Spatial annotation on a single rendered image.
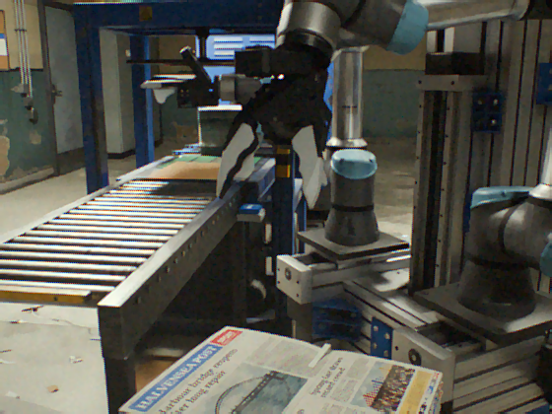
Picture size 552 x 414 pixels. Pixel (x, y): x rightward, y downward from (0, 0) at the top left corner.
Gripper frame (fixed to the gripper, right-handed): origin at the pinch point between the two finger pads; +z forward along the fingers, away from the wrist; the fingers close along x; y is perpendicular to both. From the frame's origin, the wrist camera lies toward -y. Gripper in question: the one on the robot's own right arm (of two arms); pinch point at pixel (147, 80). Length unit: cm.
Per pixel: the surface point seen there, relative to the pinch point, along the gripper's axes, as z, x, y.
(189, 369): -21, -89, 29
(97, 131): 42, 86, 35
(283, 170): -40, 66, 48
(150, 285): -6, -44, 40
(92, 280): 7, -44, 39
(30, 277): 22, -42, 39
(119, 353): -2, -61, 46
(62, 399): 48, 20, 127
